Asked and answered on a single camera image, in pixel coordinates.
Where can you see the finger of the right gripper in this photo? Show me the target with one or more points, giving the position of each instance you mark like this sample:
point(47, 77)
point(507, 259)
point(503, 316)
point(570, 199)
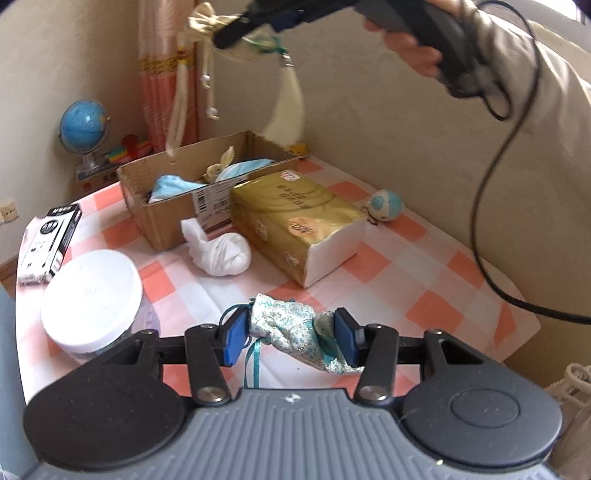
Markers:
point(230, 34)

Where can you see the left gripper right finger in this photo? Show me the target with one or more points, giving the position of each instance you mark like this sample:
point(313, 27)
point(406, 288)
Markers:
point(375, 349)

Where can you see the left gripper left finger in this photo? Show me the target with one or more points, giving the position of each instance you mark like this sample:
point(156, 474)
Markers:
point(208, 348)

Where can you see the blue brocade sachet pouch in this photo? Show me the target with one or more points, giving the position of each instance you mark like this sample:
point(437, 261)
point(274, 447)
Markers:
point(295, 329)

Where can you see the blue surgical face mask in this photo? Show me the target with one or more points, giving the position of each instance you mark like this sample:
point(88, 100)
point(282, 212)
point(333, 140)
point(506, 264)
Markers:
point(168, 186)

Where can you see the person right hand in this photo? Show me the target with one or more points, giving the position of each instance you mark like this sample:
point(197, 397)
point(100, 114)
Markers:
point(424, 60)

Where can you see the pink patterned curtain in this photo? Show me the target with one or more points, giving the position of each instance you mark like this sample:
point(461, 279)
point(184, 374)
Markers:
point(159, 21)

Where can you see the white knotted cloth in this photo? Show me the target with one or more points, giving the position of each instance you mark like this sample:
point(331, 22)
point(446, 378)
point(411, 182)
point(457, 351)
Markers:
point(226, 255)

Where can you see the clear jar white lid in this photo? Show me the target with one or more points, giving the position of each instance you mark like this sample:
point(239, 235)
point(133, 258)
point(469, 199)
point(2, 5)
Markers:
point(95, 301)

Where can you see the gold tissue pack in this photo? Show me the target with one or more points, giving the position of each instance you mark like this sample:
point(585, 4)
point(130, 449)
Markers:
point(303, 228)

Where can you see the blue white plush ball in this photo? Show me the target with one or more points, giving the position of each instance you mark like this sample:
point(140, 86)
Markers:
point(384, 206)

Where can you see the colourful toy blocks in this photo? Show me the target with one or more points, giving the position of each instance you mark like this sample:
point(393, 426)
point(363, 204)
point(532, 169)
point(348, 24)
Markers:
point(130, 149)

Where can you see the cardboard box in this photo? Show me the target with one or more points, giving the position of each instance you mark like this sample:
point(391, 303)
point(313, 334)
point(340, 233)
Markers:
point(159, 222)

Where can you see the blue desk globe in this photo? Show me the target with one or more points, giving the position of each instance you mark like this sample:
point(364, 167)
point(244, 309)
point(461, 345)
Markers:
point(82, 129)

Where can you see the black white product box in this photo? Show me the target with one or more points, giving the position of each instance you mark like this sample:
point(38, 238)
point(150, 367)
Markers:
point(46, 242)

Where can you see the blue embroidered cushion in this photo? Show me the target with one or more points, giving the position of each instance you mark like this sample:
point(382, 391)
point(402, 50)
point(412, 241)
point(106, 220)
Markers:
point(17, 457)

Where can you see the wall power socket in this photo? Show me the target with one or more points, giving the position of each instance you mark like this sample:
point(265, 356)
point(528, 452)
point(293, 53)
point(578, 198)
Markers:
point(8, 211)

